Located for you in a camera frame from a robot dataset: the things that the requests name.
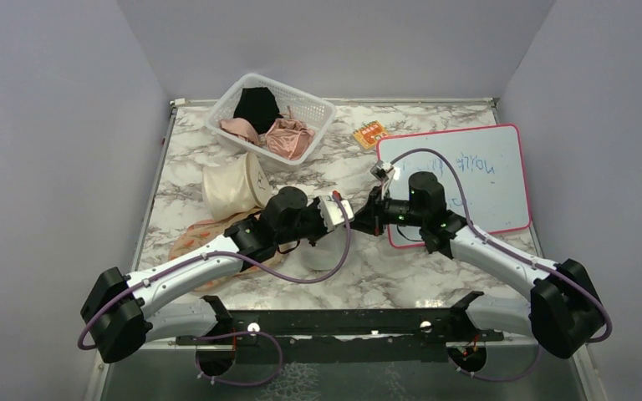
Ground white plastic basket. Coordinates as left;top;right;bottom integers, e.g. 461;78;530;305
204;73;336;171

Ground orange card pack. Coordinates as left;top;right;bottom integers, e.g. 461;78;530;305
353;120;390;150

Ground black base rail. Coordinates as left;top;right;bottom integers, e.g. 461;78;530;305
174;307;503;364

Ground beige bra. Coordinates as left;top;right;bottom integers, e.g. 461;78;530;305
219;118;262;146

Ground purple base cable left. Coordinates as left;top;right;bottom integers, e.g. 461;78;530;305
194;331;283;388

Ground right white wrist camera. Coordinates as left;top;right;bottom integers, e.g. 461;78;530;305
369;160;395;185

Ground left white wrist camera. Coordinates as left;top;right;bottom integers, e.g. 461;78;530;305
318;191;354;232

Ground cream cylindrical laundry bag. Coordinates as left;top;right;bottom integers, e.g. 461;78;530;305
202;153;273;221

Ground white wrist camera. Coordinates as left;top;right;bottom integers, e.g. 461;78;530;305
318;191;354;232
369;160;395;185

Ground pink framed whiteboard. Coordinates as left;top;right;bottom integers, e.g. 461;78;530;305
377;124;532;234

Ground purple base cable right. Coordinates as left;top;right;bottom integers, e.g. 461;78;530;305
446;343;543;384

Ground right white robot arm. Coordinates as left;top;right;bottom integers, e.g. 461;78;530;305
351;172;609;359

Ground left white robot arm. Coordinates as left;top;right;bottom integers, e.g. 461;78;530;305
77;186;354;363

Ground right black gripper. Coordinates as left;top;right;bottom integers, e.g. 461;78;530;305
344;185;426;237

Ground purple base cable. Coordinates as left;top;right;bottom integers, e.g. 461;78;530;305
194;331;283;388
446;343;543;384

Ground floral orange laundry bag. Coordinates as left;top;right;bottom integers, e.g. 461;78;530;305
168;208;287;293

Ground black garment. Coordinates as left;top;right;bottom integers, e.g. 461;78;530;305
233;87;282;135

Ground pink satin bra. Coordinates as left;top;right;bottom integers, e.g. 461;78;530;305
264;118;316;160

